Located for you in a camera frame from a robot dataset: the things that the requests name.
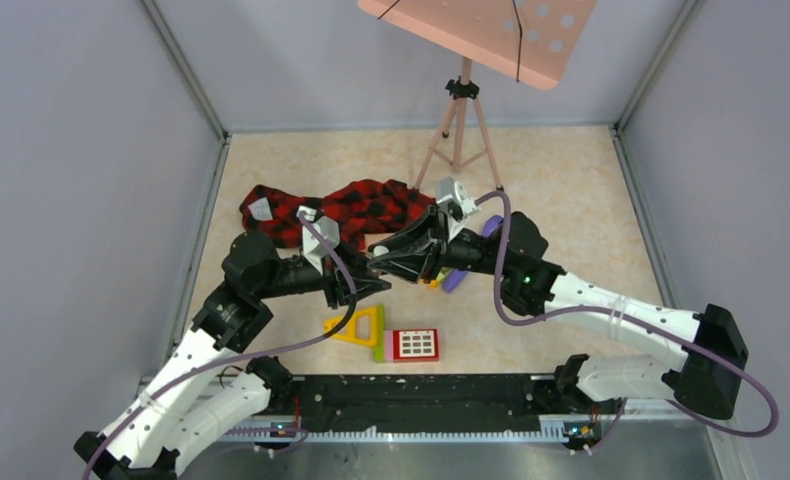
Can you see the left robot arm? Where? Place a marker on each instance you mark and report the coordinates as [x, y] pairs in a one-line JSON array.
[[166, 428]]

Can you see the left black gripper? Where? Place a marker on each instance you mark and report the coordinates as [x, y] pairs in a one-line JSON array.
[[359, 273]]

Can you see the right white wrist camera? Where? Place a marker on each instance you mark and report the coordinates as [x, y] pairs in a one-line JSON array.
[[456, 204]]

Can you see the nail polish bottle grey cap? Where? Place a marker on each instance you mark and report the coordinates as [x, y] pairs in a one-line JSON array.
[[379, 251]]

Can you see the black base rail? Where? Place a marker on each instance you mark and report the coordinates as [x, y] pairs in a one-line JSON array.
[[433, 404]]

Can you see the purple toy microphone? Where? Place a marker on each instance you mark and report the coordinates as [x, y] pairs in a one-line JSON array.
[[456, 277]]

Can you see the pink music stand tripod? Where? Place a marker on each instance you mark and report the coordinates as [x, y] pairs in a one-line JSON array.
[[448, 139]]

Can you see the green toy plate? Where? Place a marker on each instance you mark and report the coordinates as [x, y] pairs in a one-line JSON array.
[[380, 331]]

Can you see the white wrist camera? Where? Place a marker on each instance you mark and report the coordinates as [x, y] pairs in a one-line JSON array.
[[320, 236], [456, 204]]

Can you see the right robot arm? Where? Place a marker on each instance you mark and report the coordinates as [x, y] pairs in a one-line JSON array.
[[695, 360]]

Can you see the red window toy block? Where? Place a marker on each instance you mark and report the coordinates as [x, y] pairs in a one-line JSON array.
[[416, 345]]

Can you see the red black plaid shirt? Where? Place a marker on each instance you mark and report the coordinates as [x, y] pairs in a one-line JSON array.
[[361, 208]]

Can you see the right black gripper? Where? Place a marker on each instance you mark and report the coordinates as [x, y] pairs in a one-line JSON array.
[[418, 265]]

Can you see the mannequin hand with painted nails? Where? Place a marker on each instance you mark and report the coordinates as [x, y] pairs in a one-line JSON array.
[[378, 240]]

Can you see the pink perforated stand tray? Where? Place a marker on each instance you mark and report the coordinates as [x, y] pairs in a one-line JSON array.
[[530, 41]]

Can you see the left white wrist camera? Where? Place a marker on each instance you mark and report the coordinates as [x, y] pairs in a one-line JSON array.
[[320, 236]]

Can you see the yellow triangle toy piece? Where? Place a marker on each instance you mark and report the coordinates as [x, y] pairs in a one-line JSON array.
[[359, 329]]

